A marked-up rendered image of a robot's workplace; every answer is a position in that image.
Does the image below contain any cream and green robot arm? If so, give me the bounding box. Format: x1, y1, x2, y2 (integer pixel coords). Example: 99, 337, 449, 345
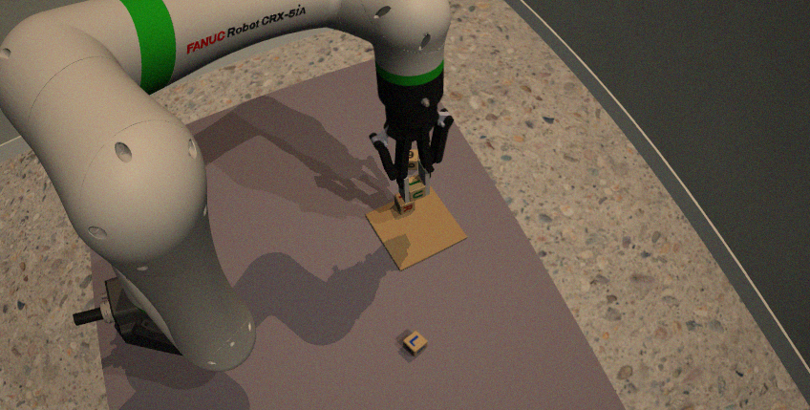
0, 0, 451, 372

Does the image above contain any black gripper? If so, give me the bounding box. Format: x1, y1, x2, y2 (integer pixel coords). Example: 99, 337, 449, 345
369, 105, 454, 204

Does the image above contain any tan square mat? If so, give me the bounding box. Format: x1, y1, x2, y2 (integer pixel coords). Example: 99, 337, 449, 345
366, 186, 467, 270

